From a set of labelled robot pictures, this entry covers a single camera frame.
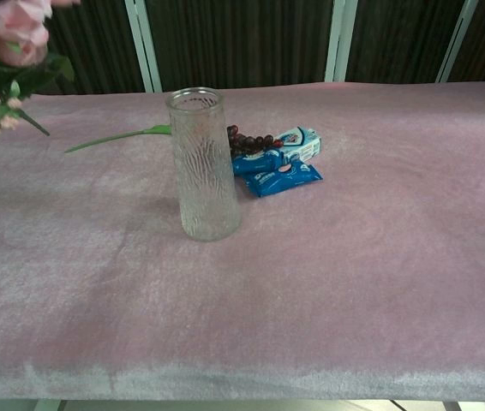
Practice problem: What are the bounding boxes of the green leaf stem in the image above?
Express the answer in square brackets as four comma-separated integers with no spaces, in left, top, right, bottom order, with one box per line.
[64,123,173,154]

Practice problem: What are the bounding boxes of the pink plush table cloth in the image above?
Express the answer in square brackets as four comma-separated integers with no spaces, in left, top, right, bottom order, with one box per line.
[0,80,485,403]

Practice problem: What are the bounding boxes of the blue white toothpaste box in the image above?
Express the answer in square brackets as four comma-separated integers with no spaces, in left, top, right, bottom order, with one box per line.
[267,126,323,158]

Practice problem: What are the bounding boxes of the blue cookie pack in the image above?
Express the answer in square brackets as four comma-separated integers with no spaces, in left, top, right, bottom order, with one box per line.
[231,149,286,176]
[240,161,324,199]

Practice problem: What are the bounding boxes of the pink rose bouquet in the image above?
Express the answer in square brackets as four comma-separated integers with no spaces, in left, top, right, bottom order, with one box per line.
[0,0,81,176]

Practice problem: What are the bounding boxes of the white screen frame post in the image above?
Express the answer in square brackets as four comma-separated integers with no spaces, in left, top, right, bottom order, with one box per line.
[434,0,480,84]
[325,0,358,83]
[123,0,163,93]

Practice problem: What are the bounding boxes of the dark red grape bunch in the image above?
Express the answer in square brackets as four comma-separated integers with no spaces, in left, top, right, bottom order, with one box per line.
[226,123,284,156]

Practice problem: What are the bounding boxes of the clear textured glass vase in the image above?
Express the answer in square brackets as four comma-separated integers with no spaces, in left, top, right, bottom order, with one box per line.
[165,86,243,243]

